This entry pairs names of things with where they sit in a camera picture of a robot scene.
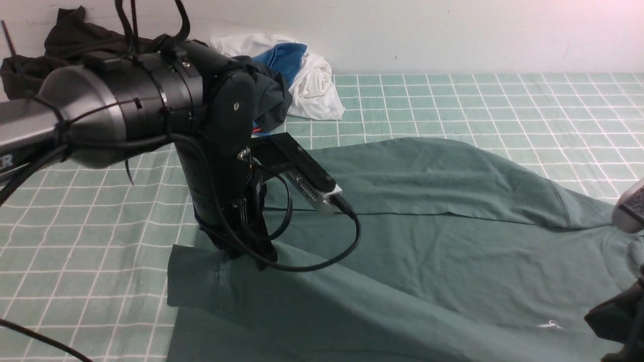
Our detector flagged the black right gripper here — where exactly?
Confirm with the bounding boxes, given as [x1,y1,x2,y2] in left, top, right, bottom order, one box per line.
[584,279,643,361]

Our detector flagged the white garment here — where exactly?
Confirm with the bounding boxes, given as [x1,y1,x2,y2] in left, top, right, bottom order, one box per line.
[209,34,345,121]

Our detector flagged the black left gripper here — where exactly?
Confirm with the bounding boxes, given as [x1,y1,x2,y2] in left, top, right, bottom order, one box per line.
[174,136,278,262]

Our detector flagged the green long sleeve shirt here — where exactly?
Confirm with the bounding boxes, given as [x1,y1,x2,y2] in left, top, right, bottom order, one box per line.
[167,138,642,361]

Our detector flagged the green checkered tablecloth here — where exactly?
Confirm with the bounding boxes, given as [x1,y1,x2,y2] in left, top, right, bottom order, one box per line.
[2,73,642,361]

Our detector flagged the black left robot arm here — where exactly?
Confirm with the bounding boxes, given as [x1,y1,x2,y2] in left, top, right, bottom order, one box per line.
[2,41,277,268]

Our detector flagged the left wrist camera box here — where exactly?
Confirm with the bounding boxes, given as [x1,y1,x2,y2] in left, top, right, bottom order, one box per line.
[249,132,342,215]

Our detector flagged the blue garment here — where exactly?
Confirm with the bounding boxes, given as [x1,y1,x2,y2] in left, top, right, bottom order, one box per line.
[252,43,307,135]

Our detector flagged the dark olive crumpled garment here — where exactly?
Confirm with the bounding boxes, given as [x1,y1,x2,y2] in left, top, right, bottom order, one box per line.
[0,6,151,100]

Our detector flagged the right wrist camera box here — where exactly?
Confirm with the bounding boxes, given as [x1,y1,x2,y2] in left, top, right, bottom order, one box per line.
[612,179,643,234]

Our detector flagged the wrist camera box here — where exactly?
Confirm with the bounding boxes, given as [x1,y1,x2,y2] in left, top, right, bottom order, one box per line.
[612,179,643,234]
[249,132,342,215]

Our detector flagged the dark green crumpled garment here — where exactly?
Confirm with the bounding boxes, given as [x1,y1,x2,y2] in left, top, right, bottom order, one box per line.
[232,56,292,134]

